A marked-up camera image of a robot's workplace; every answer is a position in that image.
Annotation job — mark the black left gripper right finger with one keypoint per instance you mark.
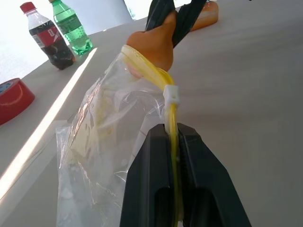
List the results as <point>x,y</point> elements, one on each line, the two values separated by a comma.
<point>203,179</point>

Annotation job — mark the red tape roll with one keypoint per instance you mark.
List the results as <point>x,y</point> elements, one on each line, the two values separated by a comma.
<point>14,101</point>

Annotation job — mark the clear yellow-zip plastic bag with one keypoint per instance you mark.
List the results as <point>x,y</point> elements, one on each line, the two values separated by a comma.
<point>94,142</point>

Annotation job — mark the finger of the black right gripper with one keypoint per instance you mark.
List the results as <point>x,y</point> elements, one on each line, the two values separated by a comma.
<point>187,19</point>
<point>158,11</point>

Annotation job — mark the green soda bottle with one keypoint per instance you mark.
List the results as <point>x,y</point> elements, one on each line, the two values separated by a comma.
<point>72,28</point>

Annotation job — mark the red-label cola bottle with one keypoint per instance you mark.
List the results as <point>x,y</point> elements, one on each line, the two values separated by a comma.
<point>47,37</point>

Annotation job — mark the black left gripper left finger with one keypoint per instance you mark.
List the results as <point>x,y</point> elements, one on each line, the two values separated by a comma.
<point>151,165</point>

